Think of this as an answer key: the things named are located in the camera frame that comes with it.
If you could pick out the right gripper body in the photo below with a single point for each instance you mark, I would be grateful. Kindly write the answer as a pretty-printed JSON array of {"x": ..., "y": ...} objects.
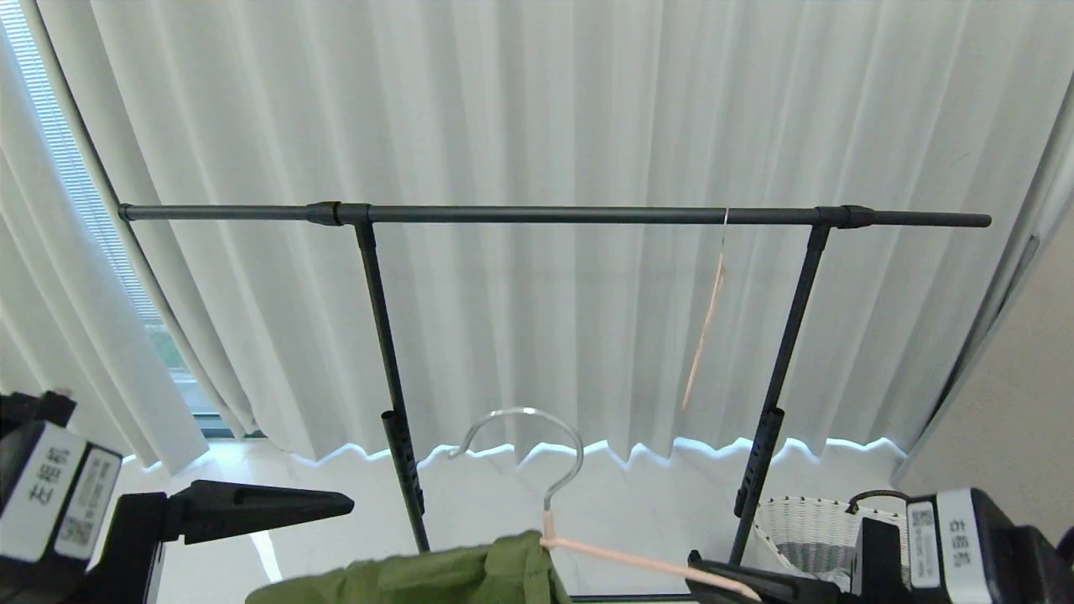
[{"x": 881, "y": 570}]

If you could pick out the pink clothes hanger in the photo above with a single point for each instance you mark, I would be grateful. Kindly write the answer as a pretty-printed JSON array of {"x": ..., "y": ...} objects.
[
  {"x": 549, "y": 524},
  {"x": 711, "y": 295}
]

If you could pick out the black clothes rack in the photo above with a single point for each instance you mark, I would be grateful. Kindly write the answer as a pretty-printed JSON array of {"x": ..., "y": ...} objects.
[{"x": 545, "y": 215}]

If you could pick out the window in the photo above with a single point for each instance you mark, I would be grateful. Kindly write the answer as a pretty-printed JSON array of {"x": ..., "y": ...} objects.
[{"x": 71, "y": 168}]

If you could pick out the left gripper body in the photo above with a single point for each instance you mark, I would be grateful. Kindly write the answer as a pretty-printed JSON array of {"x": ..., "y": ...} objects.
[{"x": 134, "y": 554}]

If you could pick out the white laundry basket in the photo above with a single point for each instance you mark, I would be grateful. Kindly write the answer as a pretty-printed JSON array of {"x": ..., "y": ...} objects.
[{"x": 797, "y": 528}]

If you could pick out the green shirt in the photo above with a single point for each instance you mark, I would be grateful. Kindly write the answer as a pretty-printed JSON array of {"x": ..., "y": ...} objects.
[{"x": 419, "y": 579}]

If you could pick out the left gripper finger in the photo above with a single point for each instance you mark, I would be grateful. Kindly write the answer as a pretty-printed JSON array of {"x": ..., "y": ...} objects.
[{"x": 252, "y": 507}]

